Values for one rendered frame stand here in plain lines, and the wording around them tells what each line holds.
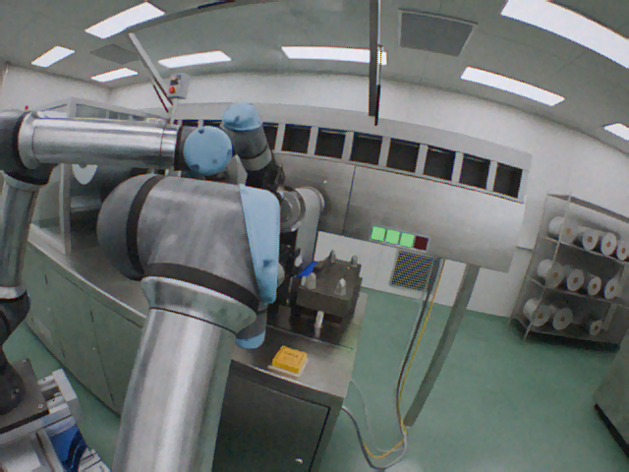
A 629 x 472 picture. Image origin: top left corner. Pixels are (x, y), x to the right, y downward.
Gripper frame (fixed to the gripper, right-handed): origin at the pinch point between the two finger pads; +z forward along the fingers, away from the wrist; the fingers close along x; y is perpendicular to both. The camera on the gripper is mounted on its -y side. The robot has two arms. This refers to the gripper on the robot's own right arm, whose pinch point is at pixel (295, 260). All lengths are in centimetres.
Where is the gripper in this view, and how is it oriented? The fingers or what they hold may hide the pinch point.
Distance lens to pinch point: 88.0
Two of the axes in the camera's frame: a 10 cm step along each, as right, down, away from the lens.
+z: 2.6, -1.7, 9.5
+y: 1.6, -9.6, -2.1
